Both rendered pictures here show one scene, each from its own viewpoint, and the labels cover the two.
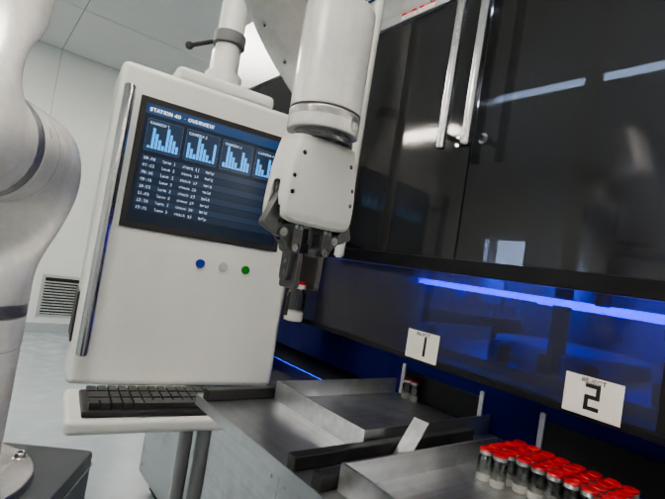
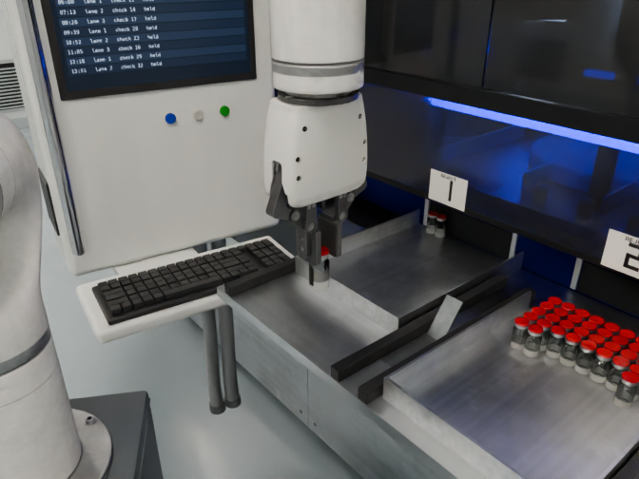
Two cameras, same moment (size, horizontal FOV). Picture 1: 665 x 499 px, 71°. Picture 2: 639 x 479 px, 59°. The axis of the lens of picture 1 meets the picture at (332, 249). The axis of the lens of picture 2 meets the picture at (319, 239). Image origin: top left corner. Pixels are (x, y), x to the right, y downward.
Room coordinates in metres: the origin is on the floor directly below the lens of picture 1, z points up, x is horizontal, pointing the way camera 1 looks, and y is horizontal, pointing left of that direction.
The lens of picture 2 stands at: (0.01, 0.05, 1.41)
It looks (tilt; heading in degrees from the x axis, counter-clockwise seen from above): 27 degrees down; 358
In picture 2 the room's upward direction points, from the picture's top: straight up
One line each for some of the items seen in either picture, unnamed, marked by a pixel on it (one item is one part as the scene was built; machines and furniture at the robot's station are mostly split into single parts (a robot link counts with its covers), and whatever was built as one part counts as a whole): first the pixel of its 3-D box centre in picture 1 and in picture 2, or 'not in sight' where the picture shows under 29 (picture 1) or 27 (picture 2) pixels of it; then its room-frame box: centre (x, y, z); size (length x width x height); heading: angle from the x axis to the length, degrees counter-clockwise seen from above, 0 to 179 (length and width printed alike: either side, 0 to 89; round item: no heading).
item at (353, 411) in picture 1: (382, 406); (410, 261); (0.93, -0.15, 0.90); 0.34 x 0.26 x 0.04; 128
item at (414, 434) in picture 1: (388, 443); (423, 331); (0.70, -0.13, 0.91); 0.14 x 0.03 x 0.06; 128
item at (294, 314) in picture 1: (295, 302); (319, 269); (0.54, 0.03, 1.11); 0.02 x 0.02 x 0.04
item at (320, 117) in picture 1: (324, 129); (319, 74); (0.54, 0.03, 1.31); 0.09 x 0.08 x 0.03; 128
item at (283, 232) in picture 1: (283, 256); (300, 236); (0.52, 0.05, 1.15); 0.03 x 0.03 x 0.07; 38
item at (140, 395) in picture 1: (183, 399); (198, 275); (1.03, 0.27, 0.82); 0.40 x 0.14 x 0.02; 120
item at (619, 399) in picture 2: not in sight; (626, 390); (0.57, -0.37, 0.90); 0.02 x 0.02 x 0.05
